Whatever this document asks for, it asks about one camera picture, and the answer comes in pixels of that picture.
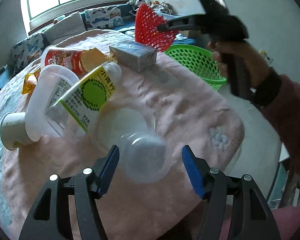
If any red foam fruit net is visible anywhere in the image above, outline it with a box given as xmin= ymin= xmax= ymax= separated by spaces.
xmin=135 ymin=3 xmax=178 ymax=52

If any grey white milk carton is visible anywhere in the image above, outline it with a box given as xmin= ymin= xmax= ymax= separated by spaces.
xmin=109 ymin=40 xmax=157 ymax=73

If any plush toys pile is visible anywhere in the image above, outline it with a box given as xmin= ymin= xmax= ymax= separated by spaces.
xmin=126 ymin=0 xmax=174 ymax=15

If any white paper cup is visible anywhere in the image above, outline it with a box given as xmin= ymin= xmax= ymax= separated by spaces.
xmin=0 ymin=112 xmax=34 ymax=151

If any green plastic mesh basket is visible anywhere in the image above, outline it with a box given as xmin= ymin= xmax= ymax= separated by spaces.
xmin=165 ymin=44 xmax=227 ymax=91

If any right hand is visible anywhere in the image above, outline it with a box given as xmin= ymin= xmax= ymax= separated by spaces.
xmin=208 ymin=41 xmax=270 ymax=89

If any red instant noodle cup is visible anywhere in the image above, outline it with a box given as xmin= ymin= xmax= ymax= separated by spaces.
xmin=40 ymin=45 xmax=87 ymax=78

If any butterfly cushion at left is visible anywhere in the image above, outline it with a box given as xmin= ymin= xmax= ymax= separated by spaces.
xmin=11 ymin=31 xmax=49 ymax=75

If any yellow green juice carton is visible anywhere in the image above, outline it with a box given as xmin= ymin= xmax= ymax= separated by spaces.
xmin=45 ymin=62 xmax=122 ymax=137

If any white cushion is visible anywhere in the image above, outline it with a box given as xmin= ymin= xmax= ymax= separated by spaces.
xmin=43 ymin=12 xmax=86 ymax=45

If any wall power socket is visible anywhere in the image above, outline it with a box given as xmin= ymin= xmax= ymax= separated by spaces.
xmin=259 ymin=49 xmax=273 ymax=65

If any orange snack wrapper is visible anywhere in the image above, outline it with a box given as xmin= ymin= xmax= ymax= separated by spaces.
xmin=21 ymin=67 xmax=41 ymax=94

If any butterfly print cushion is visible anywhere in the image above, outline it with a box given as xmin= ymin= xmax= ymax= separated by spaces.
xmin=84 ymin=5 xmax=125 ymax=30

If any white plastic bottle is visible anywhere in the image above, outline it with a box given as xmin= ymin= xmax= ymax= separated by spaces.
xmin=25 ymin=64 xmax=81 ymax=142

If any clear plastic cup lid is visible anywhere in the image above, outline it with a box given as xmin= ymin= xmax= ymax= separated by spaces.
xmin=90 ymin=102 xmax=155 ymax=150

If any blue sofa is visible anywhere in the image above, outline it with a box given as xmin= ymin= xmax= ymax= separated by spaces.
xmin=0 ymin=3 xmax=211 ymax=86

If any clear plastic cup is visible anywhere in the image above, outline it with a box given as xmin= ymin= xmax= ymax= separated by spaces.
xmin=119 ymin=130 xmax=172 ymax=184

